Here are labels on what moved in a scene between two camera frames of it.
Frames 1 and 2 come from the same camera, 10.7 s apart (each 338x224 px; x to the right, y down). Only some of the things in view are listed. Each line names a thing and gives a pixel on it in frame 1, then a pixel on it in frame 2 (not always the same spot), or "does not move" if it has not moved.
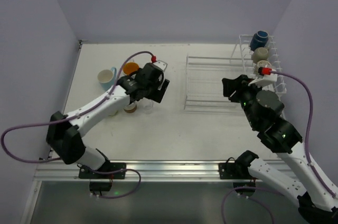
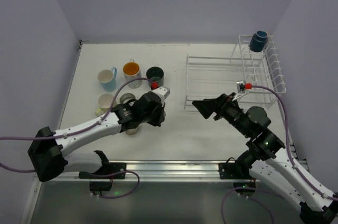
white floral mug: x=129 y=67 does not move
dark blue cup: x=259 y=39 does not move
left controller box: x=100 y=186 does not move
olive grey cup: x=260 y=54 to x=131 y=131
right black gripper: x=233 y=90 to x=220 y=105
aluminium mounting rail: x=64 y=171 does not move
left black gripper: x=160 y=91 to x=160 y=118
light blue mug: x=107 y=77 does not move
